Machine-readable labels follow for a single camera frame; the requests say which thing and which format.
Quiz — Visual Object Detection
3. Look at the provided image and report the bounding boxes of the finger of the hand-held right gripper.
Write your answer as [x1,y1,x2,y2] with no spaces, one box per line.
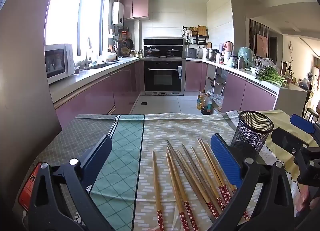
[290,114,320,135]
[271,127,320,186]

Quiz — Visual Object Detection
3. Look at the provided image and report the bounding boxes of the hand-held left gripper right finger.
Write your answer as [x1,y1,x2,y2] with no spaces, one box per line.
[207,133,295,231]

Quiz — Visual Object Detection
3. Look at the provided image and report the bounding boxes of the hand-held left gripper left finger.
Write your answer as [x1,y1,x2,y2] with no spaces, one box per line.
[25,135,113,231]

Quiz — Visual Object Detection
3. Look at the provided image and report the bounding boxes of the black mesh utensil holder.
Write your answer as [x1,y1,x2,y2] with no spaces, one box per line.
[230,110,275,158]

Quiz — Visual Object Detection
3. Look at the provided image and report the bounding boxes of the bundle of chopsticks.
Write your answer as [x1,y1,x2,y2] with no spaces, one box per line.
[151,139,250,231]

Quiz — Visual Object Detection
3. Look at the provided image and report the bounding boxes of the black stool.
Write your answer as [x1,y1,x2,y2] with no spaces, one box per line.
[306,108,320,121]

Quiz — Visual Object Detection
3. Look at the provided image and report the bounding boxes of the yellow-green checked cloth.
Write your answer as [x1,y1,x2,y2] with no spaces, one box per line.
[260,109,313,179]

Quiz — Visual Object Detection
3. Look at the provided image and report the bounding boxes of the patterned patchwork tablecloth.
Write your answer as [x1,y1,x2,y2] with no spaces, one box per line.
[14,111,300,231]

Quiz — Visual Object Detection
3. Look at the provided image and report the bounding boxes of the cooking oil bottles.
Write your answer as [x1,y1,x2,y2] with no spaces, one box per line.
[201,93,213,115]

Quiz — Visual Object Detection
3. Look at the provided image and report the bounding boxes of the green leafy vegetables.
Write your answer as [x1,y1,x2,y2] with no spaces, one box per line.
[257,66,288,87]

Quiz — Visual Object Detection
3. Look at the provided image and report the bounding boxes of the pink base cabinet run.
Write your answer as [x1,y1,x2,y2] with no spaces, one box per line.
[185,61,277,114]
[54,60,144,126]

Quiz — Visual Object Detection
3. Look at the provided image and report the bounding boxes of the white plastic bag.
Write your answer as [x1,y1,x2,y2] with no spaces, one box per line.
[209,94,224,112]

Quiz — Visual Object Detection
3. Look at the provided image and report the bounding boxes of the clear plastic bag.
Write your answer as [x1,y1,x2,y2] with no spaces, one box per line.
[255,57,278,72]

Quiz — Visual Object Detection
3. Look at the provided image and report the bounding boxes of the white kitchen countertop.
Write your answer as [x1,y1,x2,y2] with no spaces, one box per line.
[49,56,308,102]

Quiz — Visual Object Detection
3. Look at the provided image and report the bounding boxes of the red flat box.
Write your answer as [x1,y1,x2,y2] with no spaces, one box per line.
[18,162,43,213]

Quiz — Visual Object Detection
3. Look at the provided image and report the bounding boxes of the mint green appliance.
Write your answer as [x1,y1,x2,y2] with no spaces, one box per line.
[237,47,257,68]

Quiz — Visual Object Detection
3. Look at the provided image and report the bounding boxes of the pink framed picture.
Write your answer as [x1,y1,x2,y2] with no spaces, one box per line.
[256,34,268,58]

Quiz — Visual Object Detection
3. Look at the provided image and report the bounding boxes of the white microwave oven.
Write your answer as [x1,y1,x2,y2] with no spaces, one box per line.
[44,44,75,85]

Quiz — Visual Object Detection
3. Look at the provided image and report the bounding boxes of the black built-in oven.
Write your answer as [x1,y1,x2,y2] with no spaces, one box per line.
[143,59,186,96]

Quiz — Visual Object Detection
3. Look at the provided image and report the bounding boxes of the chrome sink faucet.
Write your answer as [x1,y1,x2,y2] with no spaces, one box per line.
[85,37,93,68]

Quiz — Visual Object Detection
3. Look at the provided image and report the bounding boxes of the pink electric kettle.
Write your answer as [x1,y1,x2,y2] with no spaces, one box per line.
[224,41,234,58]

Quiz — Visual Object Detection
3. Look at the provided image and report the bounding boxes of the steel stockpot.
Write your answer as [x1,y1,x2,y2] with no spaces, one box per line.
[205,48,220,61]

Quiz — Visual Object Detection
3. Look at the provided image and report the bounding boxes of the striped curtain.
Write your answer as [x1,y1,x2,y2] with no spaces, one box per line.
[249,19,270,54]

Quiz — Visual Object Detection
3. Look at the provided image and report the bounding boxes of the black range hood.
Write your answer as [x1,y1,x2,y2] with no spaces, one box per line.
[143,37,184,47]

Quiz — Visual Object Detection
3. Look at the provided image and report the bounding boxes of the white water heater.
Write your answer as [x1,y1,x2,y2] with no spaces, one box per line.
[112,2,124,27]

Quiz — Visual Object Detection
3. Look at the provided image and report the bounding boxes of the kitchen window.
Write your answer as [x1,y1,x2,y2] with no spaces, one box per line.
[45,0,109,57]

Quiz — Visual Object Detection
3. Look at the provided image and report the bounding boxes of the black wall shelf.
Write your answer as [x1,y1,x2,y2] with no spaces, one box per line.
[182,25,209,45]

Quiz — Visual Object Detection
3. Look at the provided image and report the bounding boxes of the pink wall cabinet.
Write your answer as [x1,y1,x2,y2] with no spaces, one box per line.
[120,0,149,20]

